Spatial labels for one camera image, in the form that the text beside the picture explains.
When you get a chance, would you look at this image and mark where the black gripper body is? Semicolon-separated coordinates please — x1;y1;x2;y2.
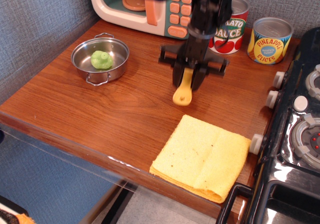
158;31;229;76

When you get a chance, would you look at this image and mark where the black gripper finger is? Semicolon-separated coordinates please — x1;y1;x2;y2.
191;68;208;91
172;62;185;87

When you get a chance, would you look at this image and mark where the yellow dish brush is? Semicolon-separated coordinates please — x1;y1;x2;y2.
172;68;194;106

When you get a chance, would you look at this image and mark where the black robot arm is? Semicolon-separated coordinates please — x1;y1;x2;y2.
159;0;233;91

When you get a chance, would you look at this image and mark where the yellow towel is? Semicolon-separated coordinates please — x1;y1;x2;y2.
149;114;251;204

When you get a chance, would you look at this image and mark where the tomato sauce can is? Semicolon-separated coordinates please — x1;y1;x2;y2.
208;0;250;54

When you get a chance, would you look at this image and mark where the pineapple slices can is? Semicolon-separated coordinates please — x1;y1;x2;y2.
247;17;294;65

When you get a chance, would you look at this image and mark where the white stove knob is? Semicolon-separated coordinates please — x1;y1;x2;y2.
265;90;279;109
272;71;286;89
249;133;264;155

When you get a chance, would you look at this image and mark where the green toy vegetable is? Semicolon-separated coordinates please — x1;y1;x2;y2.
90;50;114;69

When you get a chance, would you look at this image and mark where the orange microwave plate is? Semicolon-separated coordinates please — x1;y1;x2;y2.
122;0;146;12

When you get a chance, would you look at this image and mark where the toy microwave oven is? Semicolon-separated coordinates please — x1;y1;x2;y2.
91;0;192;40

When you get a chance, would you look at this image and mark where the small steel pot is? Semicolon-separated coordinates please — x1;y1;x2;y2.
71;32;130;86

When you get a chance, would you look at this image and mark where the white round stove button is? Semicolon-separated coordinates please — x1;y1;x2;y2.
293;95;308;112

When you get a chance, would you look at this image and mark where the grey stove burner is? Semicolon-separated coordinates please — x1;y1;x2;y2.
290;113;320;170
305;64;320;101

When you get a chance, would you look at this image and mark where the black toy stove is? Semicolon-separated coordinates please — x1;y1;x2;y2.
216;27;320;224

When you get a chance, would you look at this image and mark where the black orange object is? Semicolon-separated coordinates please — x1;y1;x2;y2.
0;196;36;224

